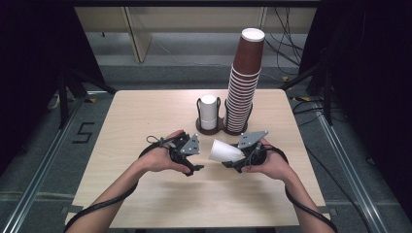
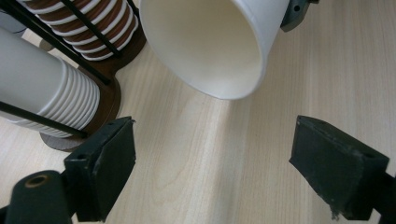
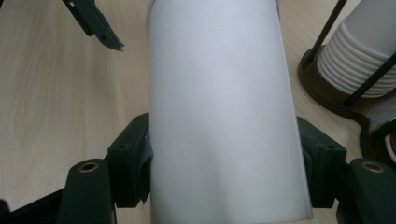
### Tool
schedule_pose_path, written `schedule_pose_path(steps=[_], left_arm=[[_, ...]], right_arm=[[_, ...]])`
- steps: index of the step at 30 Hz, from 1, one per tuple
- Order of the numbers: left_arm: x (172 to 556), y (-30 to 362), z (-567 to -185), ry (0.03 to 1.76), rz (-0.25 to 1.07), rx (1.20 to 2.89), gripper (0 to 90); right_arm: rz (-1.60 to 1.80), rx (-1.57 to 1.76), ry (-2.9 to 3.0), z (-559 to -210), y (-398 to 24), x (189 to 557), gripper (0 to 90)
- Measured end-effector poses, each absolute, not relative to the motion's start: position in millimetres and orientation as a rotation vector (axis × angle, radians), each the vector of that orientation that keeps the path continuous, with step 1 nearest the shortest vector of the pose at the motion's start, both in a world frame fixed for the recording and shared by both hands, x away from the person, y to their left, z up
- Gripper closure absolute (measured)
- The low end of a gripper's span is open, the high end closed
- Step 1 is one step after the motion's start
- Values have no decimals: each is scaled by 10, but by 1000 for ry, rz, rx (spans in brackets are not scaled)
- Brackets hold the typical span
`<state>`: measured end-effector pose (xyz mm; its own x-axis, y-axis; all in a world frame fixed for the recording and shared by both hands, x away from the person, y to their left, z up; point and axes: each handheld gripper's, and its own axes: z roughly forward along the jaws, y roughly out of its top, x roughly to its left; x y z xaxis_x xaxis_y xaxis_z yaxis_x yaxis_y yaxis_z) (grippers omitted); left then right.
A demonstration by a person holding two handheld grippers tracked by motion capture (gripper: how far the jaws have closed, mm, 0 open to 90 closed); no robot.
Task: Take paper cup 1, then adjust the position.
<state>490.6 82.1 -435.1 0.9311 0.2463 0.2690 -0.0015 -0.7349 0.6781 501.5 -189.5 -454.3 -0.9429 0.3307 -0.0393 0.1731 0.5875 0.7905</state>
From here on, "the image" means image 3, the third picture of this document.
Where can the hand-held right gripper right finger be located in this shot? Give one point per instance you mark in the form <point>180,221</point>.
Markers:
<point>323,165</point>

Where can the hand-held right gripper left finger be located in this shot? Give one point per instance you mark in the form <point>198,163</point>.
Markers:
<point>130,161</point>

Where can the dark wooden cup holder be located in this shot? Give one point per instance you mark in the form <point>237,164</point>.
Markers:
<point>317,90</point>

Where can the single white paper cup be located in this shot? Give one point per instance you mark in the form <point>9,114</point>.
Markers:
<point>221,118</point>

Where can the stack of white paper cups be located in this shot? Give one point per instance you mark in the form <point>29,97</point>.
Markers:
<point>358,46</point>

